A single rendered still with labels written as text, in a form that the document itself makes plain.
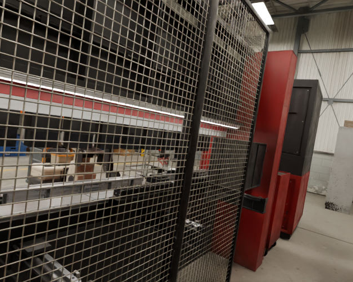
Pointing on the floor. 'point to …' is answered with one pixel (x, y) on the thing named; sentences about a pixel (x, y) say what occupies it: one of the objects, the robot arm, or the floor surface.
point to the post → (189, 139)
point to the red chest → (277, 209)
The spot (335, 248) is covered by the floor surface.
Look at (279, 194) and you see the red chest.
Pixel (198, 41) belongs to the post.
